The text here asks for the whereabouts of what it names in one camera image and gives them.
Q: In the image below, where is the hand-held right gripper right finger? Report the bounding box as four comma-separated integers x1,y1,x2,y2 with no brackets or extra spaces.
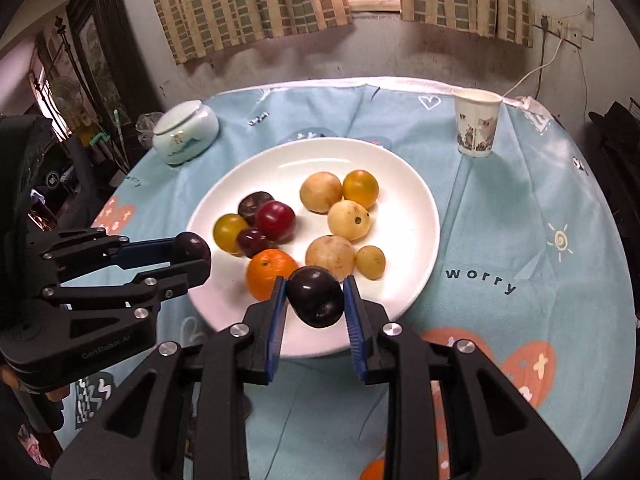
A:
342,275,583,480

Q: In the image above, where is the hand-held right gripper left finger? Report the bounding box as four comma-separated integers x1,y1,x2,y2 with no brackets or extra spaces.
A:
52,276,290,480

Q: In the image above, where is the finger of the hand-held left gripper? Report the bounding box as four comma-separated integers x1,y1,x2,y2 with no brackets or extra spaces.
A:
42,259,212,323
27,227,181,286

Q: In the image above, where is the dark purple plum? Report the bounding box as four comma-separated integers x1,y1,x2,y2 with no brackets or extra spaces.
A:
238,191,273,226
286,267,346,330
172,231,212,266

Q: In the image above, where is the large tan round fruit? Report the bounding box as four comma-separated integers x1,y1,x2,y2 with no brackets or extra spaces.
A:
327,200,373,241
305,235,356,282

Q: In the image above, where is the yellow plum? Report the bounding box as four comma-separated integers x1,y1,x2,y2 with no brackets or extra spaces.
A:
213,213,250,256
342,170,380,210

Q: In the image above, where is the dark red plum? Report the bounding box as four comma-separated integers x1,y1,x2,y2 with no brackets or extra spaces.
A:
236,227,271,259
255,200,296,245

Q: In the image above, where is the tangerine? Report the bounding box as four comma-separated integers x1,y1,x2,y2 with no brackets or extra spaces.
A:
359,456,388,480
245,249,299,302

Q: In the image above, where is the white ceramic plate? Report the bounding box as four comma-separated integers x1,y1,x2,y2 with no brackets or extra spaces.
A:
186,136,441,359

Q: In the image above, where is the person's left hand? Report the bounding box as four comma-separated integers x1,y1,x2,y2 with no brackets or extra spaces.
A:
0,362,66,433

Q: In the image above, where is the small tan round fruit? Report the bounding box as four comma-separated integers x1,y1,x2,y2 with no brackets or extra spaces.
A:
354,245,386,281

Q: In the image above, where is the clear plastic bag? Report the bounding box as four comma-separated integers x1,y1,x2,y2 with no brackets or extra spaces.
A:
136,112,166,150

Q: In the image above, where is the pale green lidded ceramic jar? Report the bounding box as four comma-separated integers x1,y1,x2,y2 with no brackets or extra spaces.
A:
152,100,220,166

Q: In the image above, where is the electric fan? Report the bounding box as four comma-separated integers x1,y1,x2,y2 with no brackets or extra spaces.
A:
50,77,83,128

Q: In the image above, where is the blue printed tablecloth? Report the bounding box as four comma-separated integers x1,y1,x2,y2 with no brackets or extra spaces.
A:
50,77,633,480

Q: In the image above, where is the printed paper cup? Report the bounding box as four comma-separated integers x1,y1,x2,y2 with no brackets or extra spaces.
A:
452,88,503,160

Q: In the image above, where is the black hat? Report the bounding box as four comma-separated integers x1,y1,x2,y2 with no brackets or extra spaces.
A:
589,101,640,161

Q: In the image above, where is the white power cable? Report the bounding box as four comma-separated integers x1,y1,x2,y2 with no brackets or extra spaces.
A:
502,22,565,100

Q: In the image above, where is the wall socket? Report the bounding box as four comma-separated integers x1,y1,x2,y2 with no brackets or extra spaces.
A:
539,14,584,47

